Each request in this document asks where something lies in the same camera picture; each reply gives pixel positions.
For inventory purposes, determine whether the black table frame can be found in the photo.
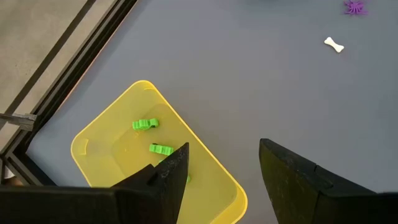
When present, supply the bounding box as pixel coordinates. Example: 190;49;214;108
0;0;139;187

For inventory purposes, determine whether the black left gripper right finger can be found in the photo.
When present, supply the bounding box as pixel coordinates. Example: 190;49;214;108
259;138;398;224

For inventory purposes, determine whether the white plastic bone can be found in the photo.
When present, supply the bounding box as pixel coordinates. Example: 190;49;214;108
323;36;345;54

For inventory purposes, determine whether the green foam decoration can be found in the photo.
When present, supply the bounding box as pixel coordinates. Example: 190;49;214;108
132;118;160;131
149;142;175;157

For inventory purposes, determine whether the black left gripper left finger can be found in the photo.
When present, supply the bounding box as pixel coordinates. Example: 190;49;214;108
0;142;190;224

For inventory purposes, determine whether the grey metal bracket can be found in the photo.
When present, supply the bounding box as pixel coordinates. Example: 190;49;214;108
0;112;38;131

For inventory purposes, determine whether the yellow translucent plastic bin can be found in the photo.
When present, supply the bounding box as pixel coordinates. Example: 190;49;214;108
70;80;249;224

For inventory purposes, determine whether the purple plastic spider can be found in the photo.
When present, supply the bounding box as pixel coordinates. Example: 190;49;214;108
343;0;369;16

